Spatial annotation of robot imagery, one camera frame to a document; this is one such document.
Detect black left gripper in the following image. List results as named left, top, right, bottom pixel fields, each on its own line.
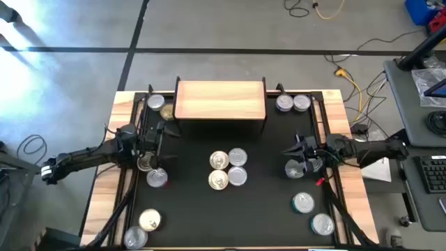
left=138, top=121, right=182, bottom=169

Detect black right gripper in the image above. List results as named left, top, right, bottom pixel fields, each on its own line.
left=281, top=132, right=328, bottom=175

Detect silver lid can blue label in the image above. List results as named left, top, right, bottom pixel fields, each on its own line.
left=275, top=93, right=295, bottom=113
left=284, top=158, right=307, bottom=180

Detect gold lid seafood can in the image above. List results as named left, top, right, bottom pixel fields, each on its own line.
left=137, top=151, right=157, bottom=173

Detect dark gold seafood can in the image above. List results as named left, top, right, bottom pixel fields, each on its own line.
left=159, top=103, right=176, bottom=122

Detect silver lid can red label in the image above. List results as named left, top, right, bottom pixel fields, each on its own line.
left=146, top=167, right=169, bottom=189

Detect gold lid can white label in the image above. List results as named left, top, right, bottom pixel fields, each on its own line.
left=208, top=169, right=229, bottom=191
left=209, top=150, right=230, bottom=171

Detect silver lid can teal label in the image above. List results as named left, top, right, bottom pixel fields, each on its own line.
left=291, top=192, right=316, bottom=214
left=310, top=213, right=335, bottom=236

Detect wooden shelf black sides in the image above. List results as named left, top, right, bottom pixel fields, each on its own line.
left=172, top=75, right=269, bottom=136

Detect black power brick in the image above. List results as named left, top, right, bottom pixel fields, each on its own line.
left=350, top=122, right=369, bottom=135

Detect black table mat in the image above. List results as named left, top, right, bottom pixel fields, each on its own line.
left=139, top=93, right=330, bottom=247

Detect pale gold lid can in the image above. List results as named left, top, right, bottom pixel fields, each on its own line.
left=138, top=208, right=162, bottom=232

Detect white paper sheet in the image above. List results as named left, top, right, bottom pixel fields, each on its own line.
left=360, top=158, right=393, bottom=183

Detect grey desk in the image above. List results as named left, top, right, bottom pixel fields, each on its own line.
left=383, top=58, right=446, bottom=233

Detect grey round foot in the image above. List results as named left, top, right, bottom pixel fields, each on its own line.
left=385, top=228, right=405, bottom=249

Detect black keyboard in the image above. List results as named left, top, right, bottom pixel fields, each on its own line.
left=413, top=155, right=446, bottom=195

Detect grey metal stand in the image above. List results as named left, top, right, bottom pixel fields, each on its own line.
left=0, top=141, right=59, bottom=251

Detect clear plastic bag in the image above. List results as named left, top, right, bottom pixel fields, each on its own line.
left=410, top=68, right=446, bottom=108

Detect black box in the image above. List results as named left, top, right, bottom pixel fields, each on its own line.
left=34, top=227, right=83, bottom=251

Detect blue lit screen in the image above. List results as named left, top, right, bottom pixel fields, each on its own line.
left=423, top=78, right=446, bottom=98

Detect blue plastic bin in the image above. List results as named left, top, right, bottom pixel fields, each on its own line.
left=403, top=0, right=440, bottom=26

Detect red plastic object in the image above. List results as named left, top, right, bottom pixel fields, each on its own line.
left=427, top=15, right=446, bottom=34

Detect yellow cable with plug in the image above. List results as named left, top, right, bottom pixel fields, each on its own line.
left=333, top=68, right=365, bottom=125

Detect black aluminium table frame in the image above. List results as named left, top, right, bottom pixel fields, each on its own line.
left=82, top=83, right=380, bottom=251

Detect black looped floor cable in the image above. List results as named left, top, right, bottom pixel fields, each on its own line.
left=283, top=0, right=310, bottom=18

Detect yellow floor cable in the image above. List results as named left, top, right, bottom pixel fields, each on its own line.
left=312, top=0, right=346, bottom=21

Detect coiled black cable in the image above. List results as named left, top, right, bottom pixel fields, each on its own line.
left=425, top=109, right=446, bottom=137

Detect long black floor cable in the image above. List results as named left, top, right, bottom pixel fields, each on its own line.
left=322, top=29, right=428, bottom=66

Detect black cable loop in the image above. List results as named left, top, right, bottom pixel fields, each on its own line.
left=16, top=134, right=48, bottom=165

